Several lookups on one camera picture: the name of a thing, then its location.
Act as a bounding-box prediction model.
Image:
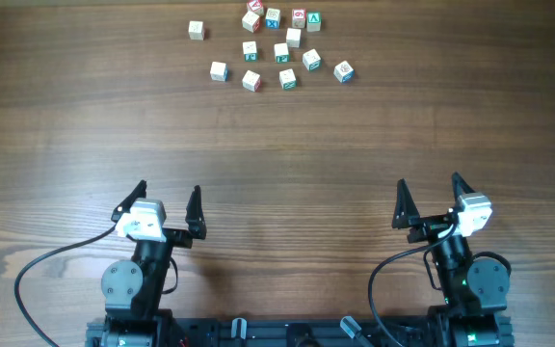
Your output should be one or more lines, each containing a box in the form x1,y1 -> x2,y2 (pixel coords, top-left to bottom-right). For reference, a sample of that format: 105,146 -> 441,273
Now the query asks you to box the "plain wooden block centre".
286,28 -> 302,48

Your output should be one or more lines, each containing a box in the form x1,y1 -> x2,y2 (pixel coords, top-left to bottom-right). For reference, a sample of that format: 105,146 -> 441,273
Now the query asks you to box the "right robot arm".
392,173 -> 515,347

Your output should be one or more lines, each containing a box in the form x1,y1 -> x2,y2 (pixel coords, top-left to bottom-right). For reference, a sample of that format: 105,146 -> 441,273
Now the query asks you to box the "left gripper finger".
185,185 -> 207,240
111,180 -> 147,223

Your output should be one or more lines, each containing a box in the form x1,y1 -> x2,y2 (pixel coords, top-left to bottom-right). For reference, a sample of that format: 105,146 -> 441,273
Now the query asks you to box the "red edged wooden block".
242,12 -> 261,33

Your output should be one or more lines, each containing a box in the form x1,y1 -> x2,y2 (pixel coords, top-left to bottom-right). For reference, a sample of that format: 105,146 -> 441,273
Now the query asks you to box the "blue X letter block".
265,8 -> 280,29

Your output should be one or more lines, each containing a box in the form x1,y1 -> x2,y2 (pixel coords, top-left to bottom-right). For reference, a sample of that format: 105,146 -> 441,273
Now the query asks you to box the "green edged block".
242,41 -> 258,62
274,42 -> 290,64
278,68 -> 297,90

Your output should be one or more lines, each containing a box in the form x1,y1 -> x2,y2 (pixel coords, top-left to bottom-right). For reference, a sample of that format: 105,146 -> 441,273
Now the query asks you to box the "green edged block lower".
278,68 -> 297,90

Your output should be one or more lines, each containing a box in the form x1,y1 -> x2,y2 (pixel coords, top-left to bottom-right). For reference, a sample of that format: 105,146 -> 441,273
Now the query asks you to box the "green Z letter block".
302,49 -> 322,71

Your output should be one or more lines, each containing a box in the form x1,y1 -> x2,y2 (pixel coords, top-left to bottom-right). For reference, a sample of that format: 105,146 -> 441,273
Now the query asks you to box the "red letter block top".
247,0 -> 264,16

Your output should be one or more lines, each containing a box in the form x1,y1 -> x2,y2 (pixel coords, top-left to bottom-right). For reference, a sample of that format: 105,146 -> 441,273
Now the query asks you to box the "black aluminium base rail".
85,316 -> 515,347

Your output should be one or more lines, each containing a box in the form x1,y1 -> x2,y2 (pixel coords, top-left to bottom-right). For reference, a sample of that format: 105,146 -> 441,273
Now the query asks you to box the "green letter A block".
306,12 -> 322,32

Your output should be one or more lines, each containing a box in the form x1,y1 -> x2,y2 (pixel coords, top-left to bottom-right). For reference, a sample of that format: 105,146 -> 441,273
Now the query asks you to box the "blue edged wooden block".
210,62 -> 228,82

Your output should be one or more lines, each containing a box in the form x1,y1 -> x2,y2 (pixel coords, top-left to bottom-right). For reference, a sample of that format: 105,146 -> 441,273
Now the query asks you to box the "plain wooden block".
188,20 -> 205,40
286,28 -> 302,48

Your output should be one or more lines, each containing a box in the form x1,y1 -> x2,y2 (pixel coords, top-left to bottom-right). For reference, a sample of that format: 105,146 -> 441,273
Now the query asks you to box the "green edged block left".
242,41 -> 258,62

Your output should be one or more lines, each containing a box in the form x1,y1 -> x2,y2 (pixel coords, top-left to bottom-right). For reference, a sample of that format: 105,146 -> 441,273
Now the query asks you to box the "red number 6 block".
291,8 -> 306,29

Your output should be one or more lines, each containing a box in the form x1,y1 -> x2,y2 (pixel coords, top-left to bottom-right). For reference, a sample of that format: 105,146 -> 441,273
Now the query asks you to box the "red M letter block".
242,70 -> 261,92

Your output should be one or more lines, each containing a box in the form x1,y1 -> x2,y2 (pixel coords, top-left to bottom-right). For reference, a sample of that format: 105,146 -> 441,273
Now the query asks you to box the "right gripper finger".
392,178 -> 420,229
451,172 -> 475,211

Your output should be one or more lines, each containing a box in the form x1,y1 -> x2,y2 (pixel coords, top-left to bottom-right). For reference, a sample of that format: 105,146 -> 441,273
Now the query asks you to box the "green edged block middle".
274,42 -> 290,64

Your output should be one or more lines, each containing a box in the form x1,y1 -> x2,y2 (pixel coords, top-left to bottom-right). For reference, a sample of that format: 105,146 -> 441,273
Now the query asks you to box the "blue D letter block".
333,61 -> 354,83

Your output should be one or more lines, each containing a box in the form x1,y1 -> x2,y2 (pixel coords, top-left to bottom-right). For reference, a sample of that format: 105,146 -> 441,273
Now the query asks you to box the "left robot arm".
85,180 -> 207,347

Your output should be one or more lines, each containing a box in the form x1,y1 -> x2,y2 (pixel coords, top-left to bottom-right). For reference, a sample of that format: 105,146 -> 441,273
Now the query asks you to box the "plain wooden block far left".
188,20 -> 205,40

